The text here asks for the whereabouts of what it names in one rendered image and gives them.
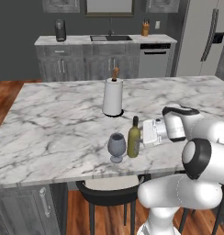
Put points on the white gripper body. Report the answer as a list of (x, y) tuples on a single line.
[(150, 132)]

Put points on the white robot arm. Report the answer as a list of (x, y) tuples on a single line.
[(190, 189)]

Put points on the black round stool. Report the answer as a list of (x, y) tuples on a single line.
[(107, 195)]

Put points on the silver dishwasher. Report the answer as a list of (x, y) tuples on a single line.
[(154, 60)]

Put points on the grey base cupboard run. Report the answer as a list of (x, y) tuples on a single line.
[(87, 59)]

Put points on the olive green wine bottle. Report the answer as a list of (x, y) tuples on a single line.
[(133, 140)]

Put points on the grey wall cupboard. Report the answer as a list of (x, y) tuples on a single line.
[(162, 5), (61, 5)]

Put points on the grey island cupboard door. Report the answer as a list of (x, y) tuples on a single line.
[(22, 211)]

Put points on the silver fridge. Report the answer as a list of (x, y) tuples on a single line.
[(202, 38)]

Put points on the white wall socket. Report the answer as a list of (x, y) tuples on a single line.
[(157, 24)]

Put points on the grey wine glass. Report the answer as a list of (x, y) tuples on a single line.
[(116, 146)]

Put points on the wooden knife block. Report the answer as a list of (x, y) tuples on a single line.
[(145, 29)]

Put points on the black sink with tap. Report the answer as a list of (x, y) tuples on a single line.
[(110, 36)]

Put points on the framed window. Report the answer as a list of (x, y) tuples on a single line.
[(109, 7)]

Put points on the white paper towel roll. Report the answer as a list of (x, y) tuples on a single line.
[(112, 97)]

